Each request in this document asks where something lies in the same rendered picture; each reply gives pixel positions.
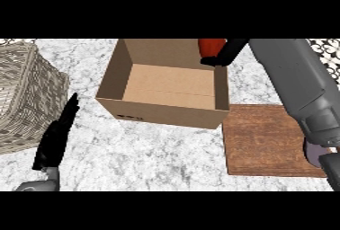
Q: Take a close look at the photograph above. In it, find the brown wooden cutting board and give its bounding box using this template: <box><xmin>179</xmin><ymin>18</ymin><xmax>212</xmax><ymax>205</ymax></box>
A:
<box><xmin>221</xmin><ymin>103</ymin><xmax>330</xmax><ymax>179</ymax></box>

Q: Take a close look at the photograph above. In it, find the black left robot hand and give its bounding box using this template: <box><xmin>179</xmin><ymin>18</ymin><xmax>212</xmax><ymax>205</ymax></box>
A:
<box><xmin>31</xmin><ymin>92</ymin><xmax>82</xmax><ymax>173</ymax></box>

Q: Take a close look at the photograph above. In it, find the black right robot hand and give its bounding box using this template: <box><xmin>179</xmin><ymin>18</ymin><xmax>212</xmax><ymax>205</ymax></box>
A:
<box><xmin>200</xmin><ymin>38</ymin><xmax>252</xmax><ymax>67</ymax></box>

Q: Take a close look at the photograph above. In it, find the pale wicker basket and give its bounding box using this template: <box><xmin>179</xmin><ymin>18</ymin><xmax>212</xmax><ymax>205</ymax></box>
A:
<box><xmin>0</xmin><ymin>40</ymin><xmax>73</xmax><ymax>156</ymax></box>

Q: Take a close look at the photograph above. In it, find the red bell pepper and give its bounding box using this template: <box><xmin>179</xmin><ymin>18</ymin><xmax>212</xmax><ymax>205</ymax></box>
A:
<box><xmin>197</xmin><ymin>38</ymin><xmax>230</xmax><ymax>59</ymax></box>

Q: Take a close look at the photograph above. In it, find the open cardboard box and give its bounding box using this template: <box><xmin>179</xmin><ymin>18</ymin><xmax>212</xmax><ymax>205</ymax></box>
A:
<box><xmin>95</xmin><ymin>38</ymin><xmax>231</xmax><ymax>130</ymax></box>

